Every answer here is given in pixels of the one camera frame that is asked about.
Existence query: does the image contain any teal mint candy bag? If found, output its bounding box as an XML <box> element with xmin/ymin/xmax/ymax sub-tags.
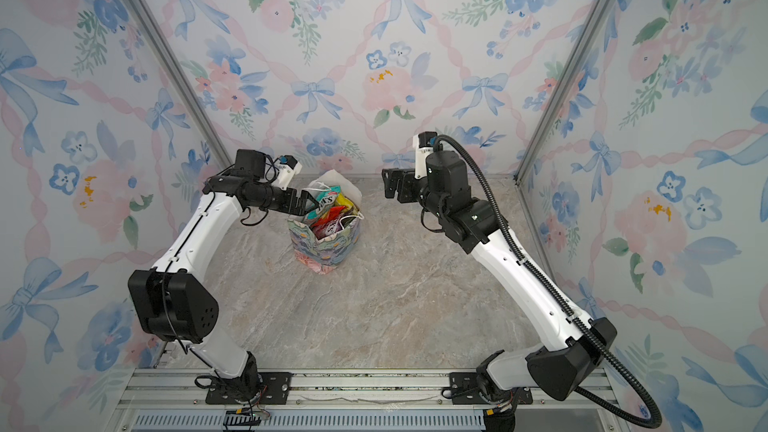
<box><xmin>315</xmin><ymin>186</ymin><xmax>341</xmax><ymax>213</ymax></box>

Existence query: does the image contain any red candy bag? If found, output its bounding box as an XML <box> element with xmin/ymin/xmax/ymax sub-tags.
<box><xmin>311</xmin><ymin>207</ymin><xmax>348</xmax><ymax>240</ymax></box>

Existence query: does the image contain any yellow lemon candy bag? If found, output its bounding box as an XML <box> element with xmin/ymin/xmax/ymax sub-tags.
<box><xmin>334</xmin><ymin>193</ymin><xmax>357</xmax><ymax>212</ymax></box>

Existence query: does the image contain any floral paper gift bag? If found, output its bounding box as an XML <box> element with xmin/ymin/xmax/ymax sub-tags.
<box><xmin>287</xmin><ymin>170</ymin><xmax>364</xmax><ymax>275</ymax></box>

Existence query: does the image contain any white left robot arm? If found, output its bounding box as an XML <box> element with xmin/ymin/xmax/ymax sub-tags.
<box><xmin>128</xmin><ymin>176</ymin><xmax>319</xmax><ymax>396</ymax></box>

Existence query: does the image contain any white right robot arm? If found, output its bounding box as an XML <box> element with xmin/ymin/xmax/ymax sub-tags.
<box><xmin>382</xmin><ymin>169</ymin><xmax>617</xmax><ymax>401</ymax></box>

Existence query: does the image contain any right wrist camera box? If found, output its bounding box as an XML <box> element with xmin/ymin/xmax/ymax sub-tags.
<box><xmin>426</xmin><ymin>150</ymin><xmax>470</xmax><ymax>196</ymax></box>

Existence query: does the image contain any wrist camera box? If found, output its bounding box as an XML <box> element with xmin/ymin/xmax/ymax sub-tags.
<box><xmin>231</xmin><ymin>149</ymin><xmax>267</xmax><ymax>181</ymax></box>
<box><xmin>426</xmin><ymin>150</ymin><xmax>470</xmax><ymax>196</ymax></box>

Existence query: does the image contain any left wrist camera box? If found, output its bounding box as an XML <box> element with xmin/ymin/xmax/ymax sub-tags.
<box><xmin>231</xmin><ymin>149</ymin><xmax>267</xmax><ymax>181</ymax></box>

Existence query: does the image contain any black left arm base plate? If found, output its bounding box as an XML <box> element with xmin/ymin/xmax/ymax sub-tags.
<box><xmin>205</xmin><ymin>371</ymin><xmax>293</xmax><ymax>405</ymax></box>

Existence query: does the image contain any aluminium left corner post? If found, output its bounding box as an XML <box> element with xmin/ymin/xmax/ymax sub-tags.
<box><xmin>125</xmin><ymin>0</ymin><xmax>230</xmax><ymax>164</ymax></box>

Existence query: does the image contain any aluminium corner post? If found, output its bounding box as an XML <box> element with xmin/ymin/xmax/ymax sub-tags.
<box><xmin>514</xmin><ymin>0</ymin><xmax>615</xmax><ymax>187</ymax></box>
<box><xmin>125</xmin><ymin>0</ymin><xmax>230</xmax><ymax>164</ymax></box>

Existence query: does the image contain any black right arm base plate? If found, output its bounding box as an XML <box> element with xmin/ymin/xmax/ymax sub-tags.
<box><xmin>441</xmin><ymin>372</ymin><xmax>533</xmax><ymax>407</ymax></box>

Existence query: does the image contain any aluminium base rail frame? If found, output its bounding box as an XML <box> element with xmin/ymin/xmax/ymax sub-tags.
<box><xmin>105</xmin><ymin>369</ymin><xmax>629</xmax><ymax>431</ymax></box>

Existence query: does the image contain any black corrugated cable hose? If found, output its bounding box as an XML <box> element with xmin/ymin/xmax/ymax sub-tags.
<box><xmin>433</xmin><ymin>134</ymin><xmax>664</xmax><ymax>430</ymax></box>

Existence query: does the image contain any aluminium right corner post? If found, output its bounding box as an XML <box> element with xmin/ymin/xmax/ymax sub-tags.
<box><xmin>514</xmin><ymin>0</ymin><xmax>615</xmax><ymax>187</ymax></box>

